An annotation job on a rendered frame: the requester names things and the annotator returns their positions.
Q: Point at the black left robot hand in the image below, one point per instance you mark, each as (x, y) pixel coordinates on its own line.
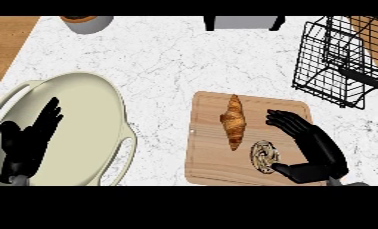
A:
(27, 143)

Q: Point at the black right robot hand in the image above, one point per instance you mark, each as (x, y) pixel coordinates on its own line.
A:
(315, 143)

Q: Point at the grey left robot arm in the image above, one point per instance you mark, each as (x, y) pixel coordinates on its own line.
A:
(19, 181)

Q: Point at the wooden cutting board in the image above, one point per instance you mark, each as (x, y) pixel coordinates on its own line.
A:
(211, 159)

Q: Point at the golden brown croissant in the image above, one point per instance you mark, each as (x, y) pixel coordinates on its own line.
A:
(233, 123)

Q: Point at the brown wooden panel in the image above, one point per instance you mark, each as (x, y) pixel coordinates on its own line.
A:
(13, 39)

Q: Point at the grey pot with brown contents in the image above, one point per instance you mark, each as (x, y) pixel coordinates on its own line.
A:
(89, 23)

